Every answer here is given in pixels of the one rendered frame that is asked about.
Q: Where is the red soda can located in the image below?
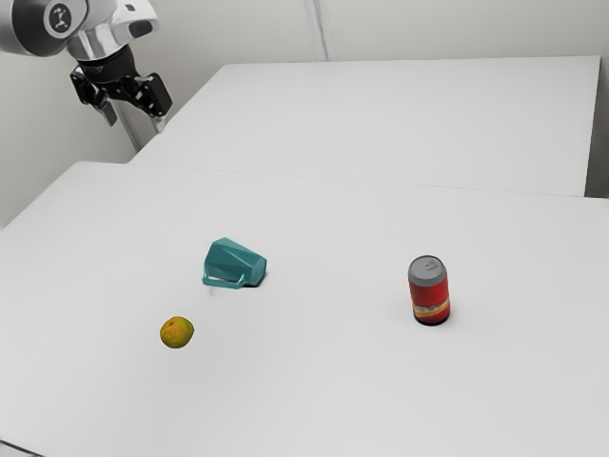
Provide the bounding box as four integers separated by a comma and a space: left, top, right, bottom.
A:
406, 254, 452, 328

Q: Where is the teal faceted mug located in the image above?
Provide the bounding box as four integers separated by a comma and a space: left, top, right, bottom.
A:
201, 237, 268, 290

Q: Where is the orange round fruit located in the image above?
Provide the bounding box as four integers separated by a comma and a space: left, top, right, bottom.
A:
159, 315, 196, 350

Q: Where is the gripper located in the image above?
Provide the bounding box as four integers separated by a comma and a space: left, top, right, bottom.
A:
69, 46, 174, 128

